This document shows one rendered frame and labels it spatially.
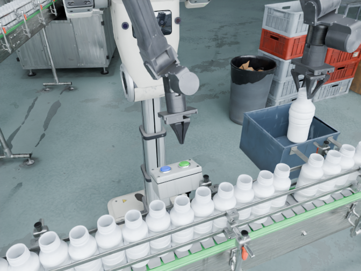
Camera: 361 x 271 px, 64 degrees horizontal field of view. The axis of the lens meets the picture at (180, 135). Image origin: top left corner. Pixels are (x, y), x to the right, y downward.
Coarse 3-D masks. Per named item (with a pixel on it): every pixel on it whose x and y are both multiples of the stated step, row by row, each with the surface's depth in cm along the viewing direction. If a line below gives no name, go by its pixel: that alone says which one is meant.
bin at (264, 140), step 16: (256, 112) 147; (272, 112) 151; (256, 128) 137; (272, 128) 158; (320, 128) 140; (240, 144) 155; (256, 144) 140; (272, 144) 128; (288, 144) 159; (304, 144) 125; (320, 144) 129; (336, 144) 126; (256, 160) 143; (272, 160) 130; (288, 160) 127; (304, 160) 117; (288, 176) 134
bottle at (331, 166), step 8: (328, 152) 83; (336, 152) 84; (328, 160) 83; (336, 160) 82; (328, 168) 83; (336, 168) 83; (328, 176) 84; (320, 184) 87; (328, 184) 86; (320, 192) 88
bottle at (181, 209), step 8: (176, 200) 69; (184, 200) 70; (176, 208) 68; (184, 208) 67; (176, 216) 69; (184, 216) 69; (192, 216) 70; (176, 224) 69; (184, 224) 69; (176, 232) 71; (184, 232) 71; (192, 232) 73; (176, 240) 73; (184, 240) 72; (184, 248) 74
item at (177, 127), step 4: (172, 124) 81; (176, 124) 79; (180, 124) 80; (172, 128) 84; (176, 128) 80; (180, 128) 81; (176, 132) 85; (180, 132) 82; (176, 136) 85; (180, 136) 82; (180, 140) 83
